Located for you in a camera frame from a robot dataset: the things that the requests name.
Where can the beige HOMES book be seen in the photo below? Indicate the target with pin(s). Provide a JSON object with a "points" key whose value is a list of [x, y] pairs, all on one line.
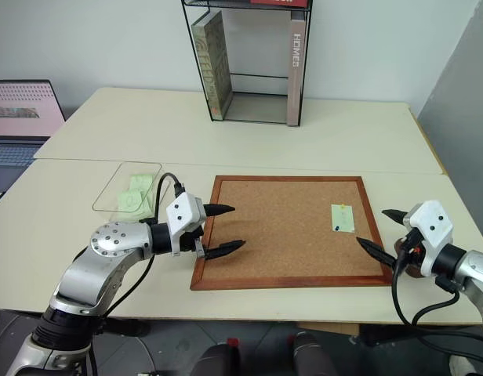
{"points": [[296, 70]]}

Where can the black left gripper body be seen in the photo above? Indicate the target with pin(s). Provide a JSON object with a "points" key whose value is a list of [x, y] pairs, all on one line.
{"points": [[190, 241]]}

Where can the open laptop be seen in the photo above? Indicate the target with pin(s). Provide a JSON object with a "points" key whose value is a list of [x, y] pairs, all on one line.
{"points": [[20, 117]]}

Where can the wood framed cork board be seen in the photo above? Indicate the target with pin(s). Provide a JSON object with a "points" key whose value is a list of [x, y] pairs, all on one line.
{"points": [[280, 239]]}

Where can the red book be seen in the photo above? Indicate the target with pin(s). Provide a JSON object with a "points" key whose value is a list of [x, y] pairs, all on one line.
{"points": [[278, 2]]}

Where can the dark rounded shape red mark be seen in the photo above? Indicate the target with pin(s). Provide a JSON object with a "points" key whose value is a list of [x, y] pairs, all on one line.
{"points": [[220, 360]]}

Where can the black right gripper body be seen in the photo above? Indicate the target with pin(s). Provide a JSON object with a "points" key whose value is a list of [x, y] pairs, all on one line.
{"points": [[414, 246]]}

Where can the patterned grey book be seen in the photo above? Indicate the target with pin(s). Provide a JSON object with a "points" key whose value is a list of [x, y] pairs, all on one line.
{"points": [[214, 66]]}

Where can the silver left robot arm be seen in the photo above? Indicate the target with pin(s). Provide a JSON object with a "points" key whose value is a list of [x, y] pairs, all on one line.
{"points": [[108, 243]]}

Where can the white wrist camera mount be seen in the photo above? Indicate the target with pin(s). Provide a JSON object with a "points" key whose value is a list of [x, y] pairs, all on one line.
{"points": [[431, 225], [182, 211]]}

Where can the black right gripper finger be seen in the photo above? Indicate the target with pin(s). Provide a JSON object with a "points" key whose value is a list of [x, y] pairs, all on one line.
{"points": [[394, 215], [376, 252]]}

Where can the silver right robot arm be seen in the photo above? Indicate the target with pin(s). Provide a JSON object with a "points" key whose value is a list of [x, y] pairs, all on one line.
{"points": [[474, 270]]}

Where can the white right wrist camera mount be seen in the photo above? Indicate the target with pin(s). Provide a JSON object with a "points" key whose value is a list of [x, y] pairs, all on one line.
{"points": [[431, 225]]}

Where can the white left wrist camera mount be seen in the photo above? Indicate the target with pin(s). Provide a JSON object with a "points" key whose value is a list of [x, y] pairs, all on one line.
{"points": [[182, 211]]}

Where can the black table crossbar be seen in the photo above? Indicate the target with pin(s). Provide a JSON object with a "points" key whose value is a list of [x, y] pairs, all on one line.
{"points": [[422, 335]]}

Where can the large green paper note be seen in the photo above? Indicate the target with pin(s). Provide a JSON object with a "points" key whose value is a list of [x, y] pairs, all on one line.
{"points": [[129, 201]]}

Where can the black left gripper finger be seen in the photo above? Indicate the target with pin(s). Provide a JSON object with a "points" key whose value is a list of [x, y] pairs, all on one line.
{"points": [[218, 209], [224, 248]]}

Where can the pale green paper note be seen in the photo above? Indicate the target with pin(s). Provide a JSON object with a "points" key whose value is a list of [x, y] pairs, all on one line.
{"points": [[342, 219]]}

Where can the clear plastic tray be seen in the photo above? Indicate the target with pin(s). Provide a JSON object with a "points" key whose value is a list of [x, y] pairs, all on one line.
{"points": [[108, 196]]}

